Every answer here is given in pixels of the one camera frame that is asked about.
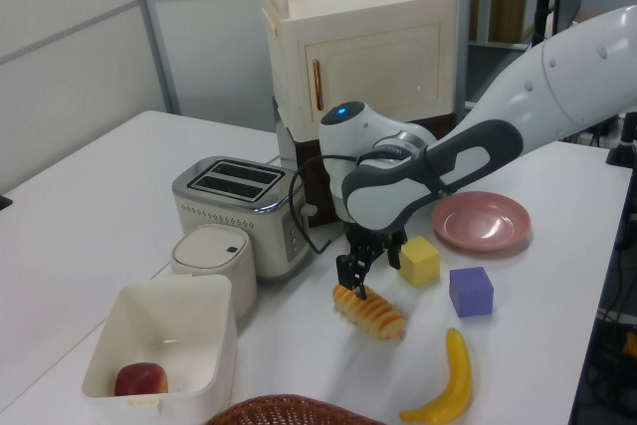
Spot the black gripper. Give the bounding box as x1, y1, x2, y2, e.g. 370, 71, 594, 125
335, 221, 408, 301

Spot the orange striped spiral bread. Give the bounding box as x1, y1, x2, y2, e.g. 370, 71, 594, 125
331, 283, 407, 342

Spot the brown wicker basket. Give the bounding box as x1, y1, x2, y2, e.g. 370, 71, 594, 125
204, 393, 387, 425

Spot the yellow cube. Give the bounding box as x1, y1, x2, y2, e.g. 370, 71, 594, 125
399, 235, 442, 289

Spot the purple cube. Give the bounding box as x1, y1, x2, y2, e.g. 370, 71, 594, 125
448, 266, 495, 319

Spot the brown drawer box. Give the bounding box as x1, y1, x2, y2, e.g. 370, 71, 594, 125
272, 96, 458, 227

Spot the pink plate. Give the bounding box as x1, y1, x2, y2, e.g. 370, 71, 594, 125
431, 190, 531, 253

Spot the yellow banana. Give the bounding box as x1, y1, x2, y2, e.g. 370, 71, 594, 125
398, 327, 473, 424

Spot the cream and chrome toaster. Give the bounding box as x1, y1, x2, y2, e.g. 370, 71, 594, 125
171, 155, 319, 283

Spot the small cream lidded bin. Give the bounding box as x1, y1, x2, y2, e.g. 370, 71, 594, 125
170, 224, 259, 321

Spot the white square plastic container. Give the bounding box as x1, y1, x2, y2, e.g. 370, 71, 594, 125
82, 274, 239, 421

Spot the red apple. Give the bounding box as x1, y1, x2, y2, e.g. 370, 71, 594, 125
113, 362, 169, 397

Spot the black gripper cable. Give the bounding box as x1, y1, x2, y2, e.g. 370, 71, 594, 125
288, 149, 457, 255

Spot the cream toy cabinet with handles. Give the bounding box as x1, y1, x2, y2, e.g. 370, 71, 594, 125
261, 0, 460, 140

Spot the black clamp post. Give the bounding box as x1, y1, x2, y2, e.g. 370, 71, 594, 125
604, 110, 637, 167

